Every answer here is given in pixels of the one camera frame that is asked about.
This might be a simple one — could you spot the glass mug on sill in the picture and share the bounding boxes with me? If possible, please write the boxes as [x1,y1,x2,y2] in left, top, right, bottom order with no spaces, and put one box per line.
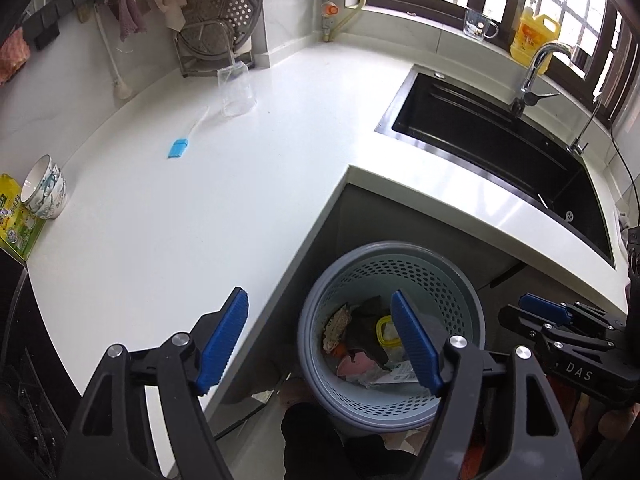
[462,8,499,42]

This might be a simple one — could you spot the steel dish rack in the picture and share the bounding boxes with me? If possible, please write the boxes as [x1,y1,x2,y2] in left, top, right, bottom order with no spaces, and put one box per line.
[174,20,255,78]

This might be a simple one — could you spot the orange small object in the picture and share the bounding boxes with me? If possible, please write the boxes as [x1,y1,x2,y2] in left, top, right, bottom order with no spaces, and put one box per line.
[331,342,348,359]

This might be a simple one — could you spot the steel steamer tray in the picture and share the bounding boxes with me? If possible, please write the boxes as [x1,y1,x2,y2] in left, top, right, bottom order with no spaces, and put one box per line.
[174,0,266,59]

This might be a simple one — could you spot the pink checkered cloth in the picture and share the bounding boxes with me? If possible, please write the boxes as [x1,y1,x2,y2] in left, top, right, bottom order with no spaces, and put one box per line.
[0,27,30,86]

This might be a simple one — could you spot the gas valve with yellow hose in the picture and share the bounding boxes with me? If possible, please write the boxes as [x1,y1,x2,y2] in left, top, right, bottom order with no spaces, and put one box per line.
[300,0,369,44]

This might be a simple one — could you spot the black wall hook rail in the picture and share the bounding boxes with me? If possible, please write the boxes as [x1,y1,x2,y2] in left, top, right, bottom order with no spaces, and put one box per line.
[22,0,156,52]

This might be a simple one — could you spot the grey perforated trash bin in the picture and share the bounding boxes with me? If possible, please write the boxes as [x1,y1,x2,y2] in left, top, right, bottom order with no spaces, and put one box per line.
[297,242,486,434]

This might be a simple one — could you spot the stacked patterned ceramic bowls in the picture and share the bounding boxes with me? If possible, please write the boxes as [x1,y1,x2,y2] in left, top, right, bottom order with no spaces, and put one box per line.
[20,155,67,220]

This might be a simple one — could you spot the red white snack wrapper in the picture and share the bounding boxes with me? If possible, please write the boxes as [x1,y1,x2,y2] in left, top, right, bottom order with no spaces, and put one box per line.
[322,304,352,353]

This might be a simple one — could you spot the yellow plastic lid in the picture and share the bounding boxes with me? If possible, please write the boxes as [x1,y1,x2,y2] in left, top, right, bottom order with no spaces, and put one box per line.
[375,315,402,349]

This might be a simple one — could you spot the yellow green refill pouch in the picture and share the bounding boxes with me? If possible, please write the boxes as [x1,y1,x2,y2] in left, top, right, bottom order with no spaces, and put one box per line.
[0,174,44,263]

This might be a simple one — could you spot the white toothbrush package card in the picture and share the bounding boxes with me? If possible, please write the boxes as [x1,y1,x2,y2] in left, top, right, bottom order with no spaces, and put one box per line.
[372,361,419,386]

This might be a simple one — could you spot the black kitchen sink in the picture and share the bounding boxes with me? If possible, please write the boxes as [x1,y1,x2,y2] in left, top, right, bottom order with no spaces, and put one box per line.
[376,65,614,264]

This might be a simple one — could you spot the black cloth rag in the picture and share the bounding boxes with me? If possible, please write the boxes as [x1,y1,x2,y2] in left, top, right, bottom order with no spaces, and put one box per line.
[344,296,390,367]

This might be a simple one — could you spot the pink leaf-shaped dish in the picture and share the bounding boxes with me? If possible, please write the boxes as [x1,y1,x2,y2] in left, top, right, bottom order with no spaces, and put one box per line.
[336,351,378,378]

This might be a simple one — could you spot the chrome faucet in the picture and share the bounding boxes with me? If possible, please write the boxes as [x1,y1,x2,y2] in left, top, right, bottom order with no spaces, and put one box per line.
[510,40,575,119]

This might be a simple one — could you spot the yellow oil bottle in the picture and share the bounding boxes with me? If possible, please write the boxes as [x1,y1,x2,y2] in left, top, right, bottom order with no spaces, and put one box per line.
[510,6,561,66]

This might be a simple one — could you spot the purple hanging cloth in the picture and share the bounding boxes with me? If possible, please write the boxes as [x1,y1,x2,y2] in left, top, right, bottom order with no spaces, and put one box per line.
[105,0,150,42]

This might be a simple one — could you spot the white bottle brush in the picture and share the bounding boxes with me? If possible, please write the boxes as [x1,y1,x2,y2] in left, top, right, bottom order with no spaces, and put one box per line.
[93,4,132,101]

